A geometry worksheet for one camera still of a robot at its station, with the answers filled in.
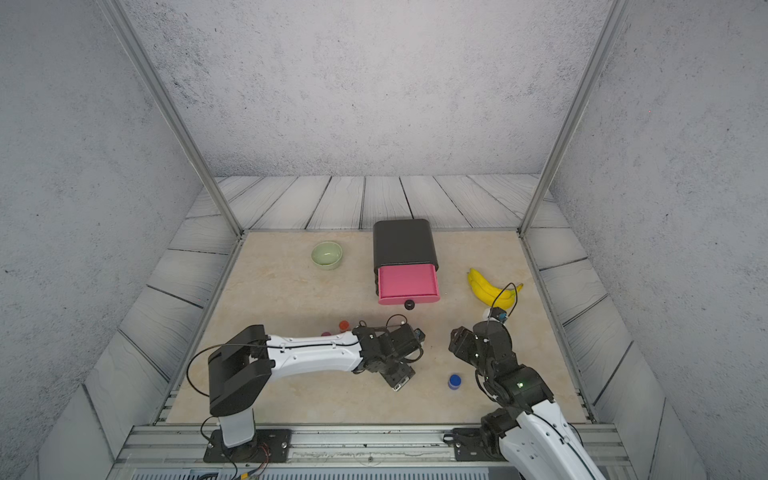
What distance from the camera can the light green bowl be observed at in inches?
42.2

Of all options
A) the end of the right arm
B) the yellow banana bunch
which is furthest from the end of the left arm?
the yellow banana bunch

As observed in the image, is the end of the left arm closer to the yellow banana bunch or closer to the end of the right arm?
the end of the right arm

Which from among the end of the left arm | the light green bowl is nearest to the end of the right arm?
the end of the left arm

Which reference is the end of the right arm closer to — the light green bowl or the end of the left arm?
the end of the left arm
